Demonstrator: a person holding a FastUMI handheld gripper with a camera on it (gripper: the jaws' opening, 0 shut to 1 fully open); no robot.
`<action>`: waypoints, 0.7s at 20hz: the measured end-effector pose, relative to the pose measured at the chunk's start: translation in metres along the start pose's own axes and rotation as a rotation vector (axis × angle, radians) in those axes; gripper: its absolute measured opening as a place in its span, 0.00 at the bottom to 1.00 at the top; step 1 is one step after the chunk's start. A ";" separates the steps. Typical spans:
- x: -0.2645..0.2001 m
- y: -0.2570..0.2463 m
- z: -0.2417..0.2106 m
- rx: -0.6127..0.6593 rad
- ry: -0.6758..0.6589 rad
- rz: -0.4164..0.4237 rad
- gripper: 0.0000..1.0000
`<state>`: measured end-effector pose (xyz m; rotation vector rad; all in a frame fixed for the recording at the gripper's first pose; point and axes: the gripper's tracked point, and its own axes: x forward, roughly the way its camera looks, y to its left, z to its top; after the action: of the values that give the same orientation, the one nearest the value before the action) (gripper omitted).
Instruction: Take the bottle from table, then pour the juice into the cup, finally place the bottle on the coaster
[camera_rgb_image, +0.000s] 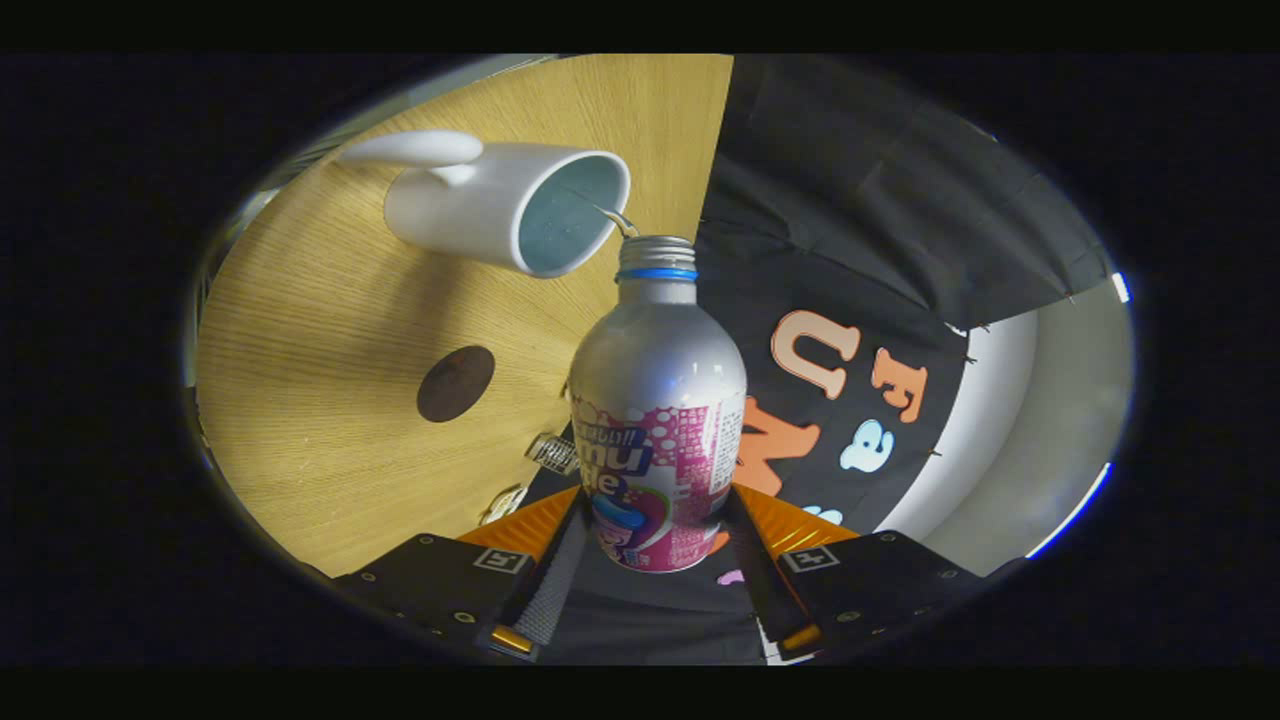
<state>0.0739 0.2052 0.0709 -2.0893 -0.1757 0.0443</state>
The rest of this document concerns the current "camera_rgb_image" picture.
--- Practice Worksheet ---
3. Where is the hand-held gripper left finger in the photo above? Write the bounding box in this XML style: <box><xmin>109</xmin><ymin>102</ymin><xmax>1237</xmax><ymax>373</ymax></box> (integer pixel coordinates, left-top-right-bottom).
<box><xmin>333</xmin><ymin>487</ymin><xmax>593</xmax><ymax>663</ymax></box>

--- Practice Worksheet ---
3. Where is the white cup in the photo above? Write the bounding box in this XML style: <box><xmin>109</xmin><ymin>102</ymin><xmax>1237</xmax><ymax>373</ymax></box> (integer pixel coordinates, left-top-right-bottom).
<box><xmin>337</xmin><ymin>130</ymin><xmax>632</xmax><ymax>279</ymax></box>

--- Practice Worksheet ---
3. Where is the wooden table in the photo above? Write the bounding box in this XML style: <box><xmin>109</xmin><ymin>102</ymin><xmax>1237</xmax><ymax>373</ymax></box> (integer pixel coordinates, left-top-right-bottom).
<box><xmin>195</xmin><ymin>55</ymin><xmax>736</xmax><ymax>579</ymax></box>

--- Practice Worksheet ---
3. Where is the metal wire utensil holder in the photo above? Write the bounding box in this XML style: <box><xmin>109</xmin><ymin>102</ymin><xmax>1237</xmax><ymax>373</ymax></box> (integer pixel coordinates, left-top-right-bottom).
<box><xmin>525</xmin><ymin>432</ymin><xmax>581</xmax><ymax>477</ymax></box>

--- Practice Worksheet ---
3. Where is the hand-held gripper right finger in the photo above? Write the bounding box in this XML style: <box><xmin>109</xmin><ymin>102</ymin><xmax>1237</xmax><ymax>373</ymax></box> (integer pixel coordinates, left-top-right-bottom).
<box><xmin>722</xmin><ymin>486</ymin><xmax>989</xmax><ymax>659</ymax></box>

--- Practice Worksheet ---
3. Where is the silver bottle with pink label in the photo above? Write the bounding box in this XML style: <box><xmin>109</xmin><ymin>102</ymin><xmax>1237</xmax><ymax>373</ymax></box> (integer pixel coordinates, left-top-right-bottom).
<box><xmin>567</xmin><ymin>235</ymin><xmax>749</xmax><ymax>574</ymax></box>

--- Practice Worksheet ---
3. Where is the black backdrop cloth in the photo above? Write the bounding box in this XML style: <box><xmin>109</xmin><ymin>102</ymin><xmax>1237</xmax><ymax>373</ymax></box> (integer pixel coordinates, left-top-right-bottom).
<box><xmin>540</xmin><ymin>55</ymin><xmax>1113</xmax><ymax>666</ymax></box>

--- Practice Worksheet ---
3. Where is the dark brown round coaster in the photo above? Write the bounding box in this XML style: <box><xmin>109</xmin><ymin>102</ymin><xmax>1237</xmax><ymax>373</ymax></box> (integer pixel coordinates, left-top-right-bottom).
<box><xmin>416</xmin><ymin>346</ymin><xmax>496</xmax><ymax>424</ymax></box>

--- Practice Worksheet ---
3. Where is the white divided dish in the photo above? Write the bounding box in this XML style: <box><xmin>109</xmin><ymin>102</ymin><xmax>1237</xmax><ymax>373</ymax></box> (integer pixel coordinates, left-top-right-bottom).
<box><xmin>478</xmin><ymin>485</ymin><xmax>529</xmax><ymax>526</ymax></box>

